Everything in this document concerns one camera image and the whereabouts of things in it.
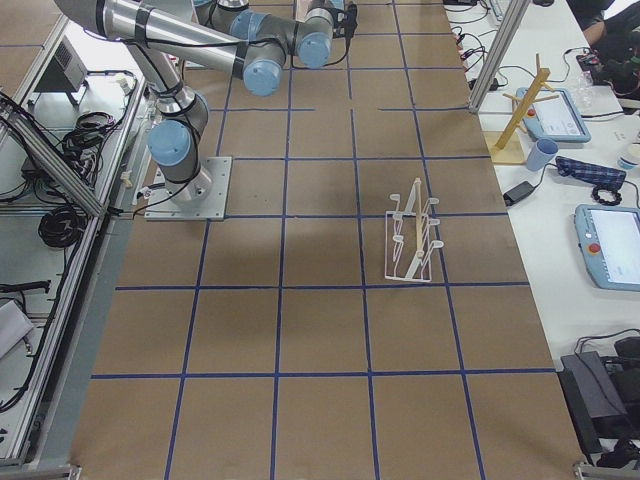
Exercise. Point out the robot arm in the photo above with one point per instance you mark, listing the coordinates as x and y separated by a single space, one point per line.
227 36

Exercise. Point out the blue cup on desk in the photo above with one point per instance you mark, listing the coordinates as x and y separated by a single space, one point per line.
542 152

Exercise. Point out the wooden mug tree stand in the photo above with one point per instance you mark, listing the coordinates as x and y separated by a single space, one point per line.
504 147

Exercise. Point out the black power adapter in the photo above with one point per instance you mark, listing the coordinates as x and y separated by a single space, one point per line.
518 193

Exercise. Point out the blue teach pendant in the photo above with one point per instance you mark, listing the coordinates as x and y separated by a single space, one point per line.
608 238
555 116

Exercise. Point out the folded plaid cloth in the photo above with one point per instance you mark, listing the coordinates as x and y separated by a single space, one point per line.
597 175

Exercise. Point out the white wire cup rack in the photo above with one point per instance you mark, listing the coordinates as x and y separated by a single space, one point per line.
409 241

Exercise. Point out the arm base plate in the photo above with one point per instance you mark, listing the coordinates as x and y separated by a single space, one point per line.
204 198

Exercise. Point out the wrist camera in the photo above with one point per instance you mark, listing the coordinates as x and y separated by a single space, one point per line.
344 20

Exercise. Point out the aluminium frame post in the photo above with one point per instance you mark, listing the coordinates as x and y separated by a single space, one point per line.
505 34

